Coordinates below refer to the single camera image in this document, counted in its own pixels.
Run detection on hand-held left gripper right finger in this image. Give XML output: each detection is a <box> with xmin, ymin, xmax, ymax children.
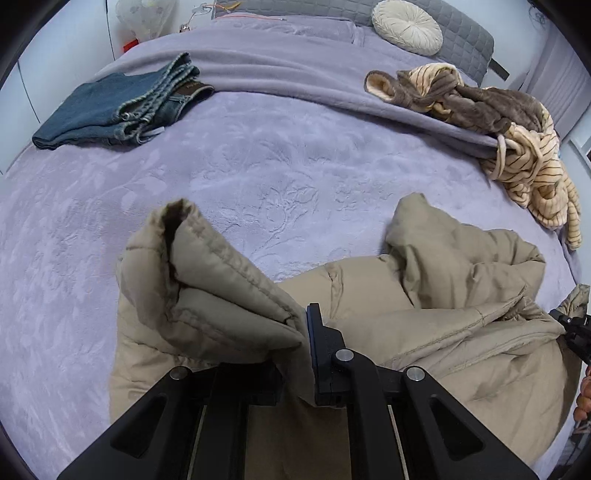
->
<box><xmin>305</xmin><ymin>303</ymin><xmax>541</xmax><ymax>480</ymax></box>

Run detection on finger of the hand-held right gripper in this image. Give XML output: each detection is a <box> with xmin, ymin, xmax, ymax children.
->
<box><xmin>549</xmin><ymin>309</ymin><xmax>591</xmax><ymax>365</ymax></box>

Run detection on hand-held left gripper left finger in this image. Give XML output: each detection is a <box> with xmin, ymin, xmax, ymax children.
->
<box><xmin>55</xmin><ymin>362</ymin><xmax>284</xmax><ymax>480</ymax></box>

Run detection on tan puffer jacket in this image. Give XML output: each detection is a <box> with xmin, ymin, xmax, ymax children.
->
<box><xmin>108</xmin><ymin>193</ymin><xmax>591</xmax><ymax>480</ymax></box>

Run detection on person's right hand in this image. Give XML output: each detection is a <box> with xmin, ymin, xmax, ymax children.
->
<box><xmin>575</xmin><ymin>364</ymin><xmax>591</xmax><ymax>422</ymax></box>

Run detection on cream striped fleece garment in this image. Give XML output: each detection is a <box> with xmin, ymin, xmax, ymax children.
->
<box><xmin>397</xmin><ymin>64</ymin><xmax>583</xmax><ymax>251</ymax></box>

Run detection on brown fleece robe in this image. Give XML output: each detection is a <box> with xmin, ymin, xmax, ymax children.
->
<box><xmin>365</xmin><ymin>69</ymin><xmax>555</xmax><ymax>148</ymax></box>

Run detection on grey curtain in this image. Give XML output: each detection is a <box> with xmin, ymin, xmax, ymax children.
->
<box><xmin>508</xmin><ymin>28</ymin><xmax>591</xmax><ymax>139</ymax></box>

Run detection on grey quilted headboard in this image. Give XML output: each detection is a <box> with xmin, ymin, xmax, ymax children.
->
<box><xmin>215</xmin><ymin>0</ymin><xmax>509</xmax><ymax>88</ymax></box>

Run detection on purple pillow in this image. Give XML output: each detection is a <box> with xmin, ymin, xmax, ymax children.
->
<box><xmin>217</xmin><ymin>15</ymin><xmax>361</xmax><ymax>44</ymax></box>
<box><xmin>355</xmin><ymin>24</ymin><xmax>407</xmax><ymax>51</ymax></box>

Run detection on folded blue jeans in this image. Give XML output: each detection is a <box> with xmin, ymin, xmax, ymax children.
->
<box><xmin>32</xmin><ymin>52</ymin><xmax>216</xmax><ymax>151</ymax></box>

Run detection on round cream cushion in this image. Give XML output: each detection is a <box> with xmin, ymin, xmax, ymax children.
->
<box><xmin>372</xmin><ymin>0</ymin><xmax>445</xmax><ymax>55</ymax></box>

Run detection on covered standing fan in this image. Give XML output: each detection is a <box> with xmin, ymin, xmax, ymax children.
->
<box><xmin>115</xmin><ymin>0</ymin><xmax>178</xmax><ymax>40</ymax></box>

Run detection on white wardrobe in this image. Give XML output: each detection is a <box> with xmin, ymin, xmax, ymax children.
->
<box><xmin>0</xmin><ymin>0</ymin><xmax>116</xmax><ymax>176</ymax></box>

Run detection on orange cable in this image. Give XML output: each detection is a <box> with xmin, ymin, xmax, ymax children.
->
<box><xmin>215</xmin><ymin>2</ymin><xmax>287</xmax><ymax>22</ymax></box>

